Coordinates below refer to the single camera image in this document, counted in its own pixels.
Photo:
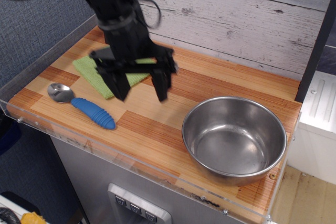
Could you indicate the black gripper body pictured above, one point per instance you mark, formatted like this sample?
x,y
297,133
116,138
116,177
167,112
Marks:
x,y
130,48

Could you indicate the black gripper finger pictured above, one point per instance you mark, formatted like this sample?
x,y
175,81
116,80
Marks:
x,y
118,84
162,82

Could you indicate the stainless steel bowl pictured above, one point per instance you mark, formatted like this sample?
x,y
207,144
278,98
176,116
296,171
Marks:
x,y
233,140

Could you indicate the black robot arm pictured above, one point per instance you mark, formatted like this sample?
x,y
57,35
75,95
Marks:
x,y
112,9

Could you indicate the green microfiber cloth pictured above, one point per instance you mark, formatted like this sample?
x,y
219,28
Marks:
x,y
87,68

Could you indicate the silver toy fridge cabinet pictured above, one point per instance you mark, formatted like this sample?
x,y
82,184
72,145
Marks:
x,y
91,175

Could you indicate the clear acrylic table guard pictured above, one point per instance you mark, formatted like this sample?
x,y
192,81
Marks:
x,y
147,138

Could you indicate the silver dispenser button panel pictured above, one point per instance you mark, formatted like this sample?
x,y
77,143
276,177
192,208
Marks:
x,y
137,205

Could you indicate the yellow object bottom left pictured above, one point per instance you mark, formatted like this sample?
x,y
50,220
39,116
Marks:
x,y
32,218

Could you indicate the white ribbed box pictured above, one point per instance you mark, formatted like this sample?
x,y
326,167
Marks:
x,y
312,150

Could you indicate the blue handled metal spoon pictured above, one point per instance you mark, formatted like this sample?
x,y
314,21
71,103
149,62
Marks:
x,y
63,94

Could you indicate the dark vertical post right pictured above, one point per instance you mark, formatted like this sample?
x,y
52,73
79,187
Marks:
x,y
317,51

